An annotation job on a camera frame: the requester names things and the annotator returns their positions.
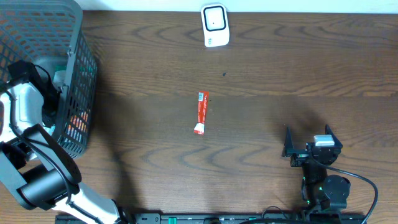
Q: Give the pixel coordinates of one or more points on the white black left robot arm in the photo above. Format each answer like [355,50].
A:
[35,169]

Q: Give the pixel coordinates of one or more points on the grey plastic mesh basket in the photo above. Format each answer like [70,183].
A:
[49,34]

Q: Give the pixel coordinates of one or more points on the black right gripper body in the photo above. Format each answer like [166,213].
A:
[301,156]

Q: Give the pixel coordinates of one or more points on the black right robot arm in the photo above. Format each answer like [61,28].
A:
[324,193]

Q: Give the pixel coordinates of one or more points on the red stick sachet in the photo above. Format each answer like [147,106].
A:
[201,112]

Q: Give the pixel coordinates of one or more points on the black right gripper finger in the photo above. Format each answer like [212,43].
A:
[288,144]
[330,132]

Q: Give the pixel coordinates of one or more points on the white barcode scanner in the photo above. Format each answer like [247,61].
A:
[215,25]

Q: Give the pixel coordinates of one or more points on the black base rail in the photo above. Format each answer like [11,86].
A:
[156,218]

